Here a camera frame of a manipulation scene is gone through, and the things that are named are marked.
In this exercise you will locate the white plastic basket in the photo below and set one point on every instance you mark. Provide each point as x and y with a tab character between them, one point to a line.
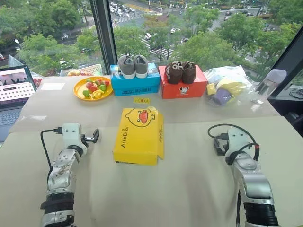
92	69

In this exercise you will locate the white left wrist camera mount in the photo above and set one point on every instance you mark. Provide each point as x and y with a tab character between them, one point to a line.
71	134

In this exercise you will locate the green toy fruit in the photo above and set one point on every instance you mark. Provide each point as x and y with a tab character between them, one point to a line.
103	87
86	93

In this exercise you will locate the purple block in bag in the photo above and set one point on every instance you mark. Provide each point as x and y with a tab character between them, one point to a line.
222	95

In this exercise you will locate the black slanted window frame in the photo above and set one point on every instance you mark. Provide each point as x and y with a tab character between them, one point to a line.
287	61

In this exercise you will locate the yellow toy fruit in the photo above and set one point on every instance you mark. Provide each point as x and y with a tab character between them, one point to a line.
97	94

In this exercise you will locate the open laptop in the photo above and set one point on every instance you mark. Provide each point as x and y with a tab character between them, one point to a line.
14	94

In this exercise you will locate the black window frame post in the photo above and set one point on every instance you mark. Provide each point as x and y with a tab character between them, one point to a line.
104	35

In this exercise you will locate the red shoe box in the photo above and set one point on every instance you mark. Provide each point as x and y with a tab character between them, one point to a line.
183	88

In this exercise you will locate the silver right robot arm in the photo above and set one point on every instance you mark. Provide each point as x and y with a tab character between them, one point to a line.
254	184

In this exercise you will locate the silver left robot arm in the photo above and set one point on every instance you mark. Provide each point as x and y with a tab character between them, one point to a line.
62	170

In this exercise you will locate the small yellow duck card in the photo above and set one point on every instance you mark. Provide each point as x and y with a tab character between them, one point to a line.
142	100

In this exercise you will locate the clear plastic bag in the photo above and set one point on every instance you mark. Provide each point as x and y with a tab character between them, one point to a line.
227	78

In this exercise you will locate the yellow block in bag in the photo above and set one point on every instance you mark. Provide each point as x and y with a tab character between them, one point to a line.
210	89

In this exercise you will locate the grey shoe white sole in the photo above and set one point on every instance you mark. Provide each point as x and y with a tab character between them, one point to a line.
126	67
141	66

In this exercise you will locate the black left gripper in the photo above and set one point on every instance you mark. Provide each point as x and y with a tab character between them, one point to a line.
87	139

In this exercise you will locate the brown fuzzy shoe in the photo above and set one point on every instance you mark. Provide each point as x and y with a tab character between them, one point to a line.
174	73
189	73

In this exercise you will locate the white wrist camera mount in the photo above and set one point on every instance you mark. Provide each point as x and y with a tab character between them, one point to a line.
237	142
71	134

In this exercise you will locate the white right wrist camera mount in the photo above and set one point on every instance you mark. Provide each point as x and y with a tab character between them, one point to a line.
237	142

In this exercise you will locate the clear water bottle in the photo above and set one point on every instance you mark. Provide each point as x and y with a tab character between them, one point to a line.
272	81

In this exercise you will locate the yellow plastic plate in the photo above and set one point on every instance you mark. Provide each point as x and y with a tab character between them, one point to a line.
79	91

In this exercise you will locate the blue shoe box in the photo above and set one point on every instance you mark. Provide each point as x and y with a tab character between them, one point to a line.
136	85

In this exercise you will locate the yellow duck shoe box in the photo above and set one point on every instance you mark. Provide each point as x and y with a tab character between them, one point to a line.
139	137

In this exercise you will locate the white paper label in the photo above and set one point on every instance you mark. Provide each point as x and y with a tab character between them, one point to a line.
53	86

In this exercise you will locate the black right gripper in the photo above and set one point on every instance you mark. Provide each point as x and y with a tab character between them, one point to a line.
225	146

